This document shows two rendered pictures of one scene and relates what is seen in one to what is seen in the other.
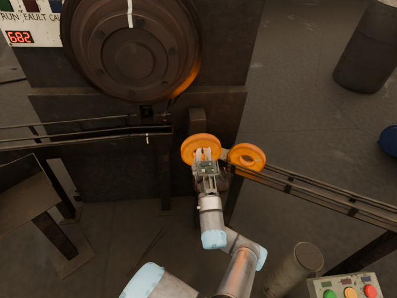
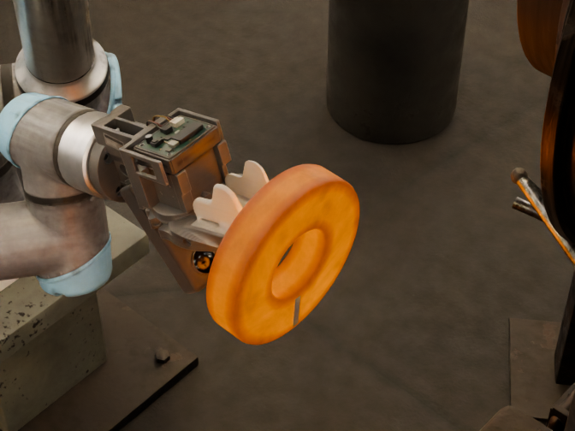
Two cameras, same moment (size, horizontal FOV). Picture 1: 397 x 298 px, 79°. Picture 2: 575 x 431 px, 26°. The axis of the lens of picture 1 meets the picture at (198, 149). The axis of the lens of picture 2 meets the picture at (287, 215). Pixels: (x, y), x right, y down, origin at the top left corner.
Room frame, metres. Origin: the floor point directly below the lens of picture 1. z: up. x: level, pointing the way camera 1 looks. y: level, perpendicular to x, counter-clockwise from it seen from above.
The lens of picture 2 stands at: (1.20, -0.43, 1.56)
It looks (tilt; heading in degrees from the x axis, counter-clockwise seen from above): 44 degrees down; 143
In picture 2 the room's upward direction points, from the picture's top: straight up
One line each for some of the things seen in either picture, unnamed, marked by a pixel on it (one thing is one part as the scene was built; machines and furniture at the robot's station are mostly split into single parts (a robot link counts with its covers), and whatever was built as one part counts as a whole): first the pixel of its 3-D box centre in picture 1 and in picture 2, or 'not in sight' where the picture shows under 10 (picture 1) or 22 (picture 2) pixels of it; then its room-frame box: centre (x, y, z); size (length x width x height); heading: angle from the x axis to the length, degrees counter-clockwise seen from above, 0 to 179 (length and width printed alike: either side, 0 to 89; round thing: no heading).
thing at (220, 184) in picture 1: (210, 199); not in sight; (0.76, -0.10, 0.27); 0.22 x 0.13 x 0.53; 101
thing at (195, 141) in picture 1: (201, 150); (285, 255); (0.63, -0.01, 0.82); 0.16 x 0.03 x 0.16; 101
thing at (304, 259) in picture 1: (287, 275); not in sight; (0.39, -0.49, 0.26); 0.12 x 0.12 x 0.52
